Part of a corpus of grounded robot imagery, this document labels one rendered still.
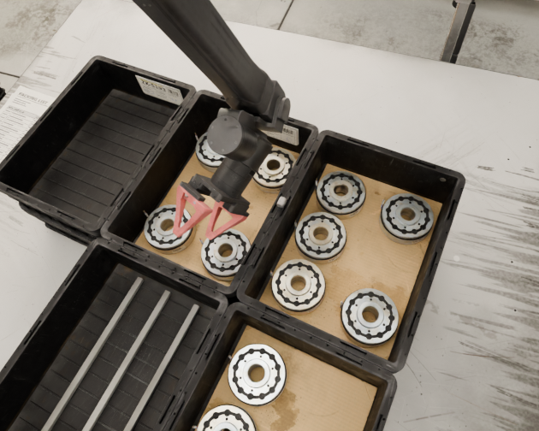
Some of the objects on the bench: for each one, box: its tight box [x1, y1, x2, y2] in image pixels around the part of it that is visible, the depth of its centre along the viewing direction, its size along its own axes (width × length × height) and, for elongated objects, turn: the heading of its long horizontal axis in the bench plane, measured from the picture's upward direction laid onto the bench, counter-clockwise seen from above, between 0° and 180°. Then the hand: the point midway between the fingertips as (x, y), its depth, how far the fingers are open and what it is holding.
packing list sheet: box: [0, 86, 56, 180], centre depth 125 cm, size 33×23×1 cm
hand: (195, 233), depth 73 cm, fingers open, 9 cm apart
